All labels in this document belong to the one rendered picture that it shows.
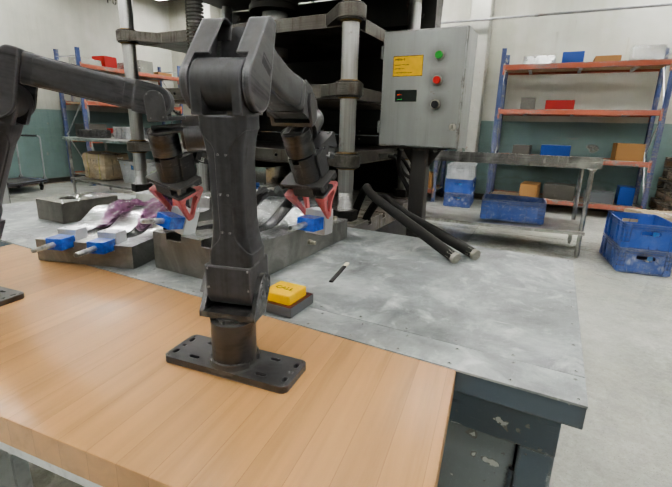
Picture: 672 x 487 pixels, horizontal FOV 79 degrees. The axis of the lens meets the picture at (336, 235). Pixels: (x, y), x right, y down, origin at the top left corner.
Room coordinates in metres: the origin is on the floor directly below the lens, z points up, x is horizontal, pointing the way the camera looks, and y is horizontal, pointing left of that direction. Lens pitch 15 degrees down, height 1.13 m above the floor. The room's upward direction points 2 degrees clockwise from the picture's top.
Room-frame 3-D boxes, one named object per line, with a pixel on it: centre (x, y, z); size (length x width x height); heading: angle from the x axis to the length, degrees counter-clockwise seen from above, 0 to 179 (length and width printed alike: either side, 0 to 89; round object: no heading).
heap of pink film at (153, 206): (1.17, 0.55, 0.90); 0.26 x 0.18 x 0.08; 170
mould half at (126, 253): (1.17, 0.55, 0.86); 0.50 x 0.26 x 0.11; 170
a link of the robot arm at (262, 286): (0.54, 0.14, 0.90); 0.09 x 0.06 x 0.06; 78
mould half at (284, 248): (1.08, 0.20, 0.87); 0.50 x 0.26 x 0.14; 153
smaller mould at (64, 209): (1.44, 0.92, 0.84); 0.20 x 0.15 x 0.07; 153
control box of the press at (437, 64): (1.61, -0.32, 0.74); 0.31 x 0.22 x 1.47; 63
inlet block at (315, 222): (0.84, 0.06, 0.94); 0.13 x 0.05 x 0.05; 152
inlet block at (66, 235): (0.91, 0.65, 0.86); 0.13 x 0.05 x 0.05; 170
